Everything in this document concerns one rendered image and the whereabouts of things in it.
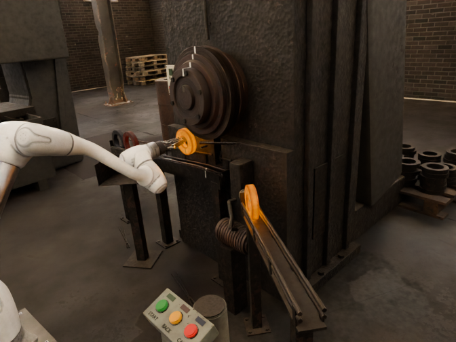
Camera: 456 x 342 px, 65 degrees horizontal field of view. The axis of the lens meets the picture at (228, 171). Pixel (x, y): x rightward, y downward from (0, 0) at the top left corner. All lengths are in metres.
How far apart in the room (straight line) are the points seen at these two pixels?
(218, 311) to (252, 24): 1.23
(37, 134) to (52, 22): 2.93
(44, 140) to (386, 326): 1.76
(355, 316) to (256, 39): 1.47
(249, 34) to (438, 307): 1.68
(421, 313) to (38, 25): 3.98
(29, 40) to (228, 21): 2.69
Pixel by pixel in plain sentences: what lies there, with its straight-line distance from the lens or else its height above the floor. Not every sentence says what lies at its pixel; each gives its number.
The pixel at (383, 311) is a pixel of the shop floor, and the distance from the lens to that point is 2.15.
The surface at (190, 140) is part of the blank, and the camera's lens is 2.03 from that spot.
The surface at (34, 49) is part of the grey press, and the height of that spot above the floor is 1.37.
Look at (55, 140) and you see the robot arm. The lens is 1.49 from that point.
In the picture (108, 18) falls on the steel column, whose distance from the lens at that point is 8.86.
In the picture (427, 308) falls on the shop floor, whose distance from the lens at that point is 2.24.
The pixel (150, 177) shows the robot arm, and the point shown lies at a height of 0.77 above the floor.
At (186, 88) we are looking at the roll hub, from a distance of 1.77.
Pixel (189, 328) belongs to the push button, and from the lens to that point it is 1.13.
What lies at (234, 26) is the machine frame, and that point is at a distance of 1.84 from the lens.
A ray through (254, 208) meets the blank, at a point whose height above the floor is 0.71.
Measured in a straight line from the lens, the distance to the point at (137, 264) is 2.51.
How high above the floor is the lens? 1.40
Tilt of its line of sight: 21 degrees down
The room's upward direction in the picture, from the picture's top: 4 degrees counter-clockwise
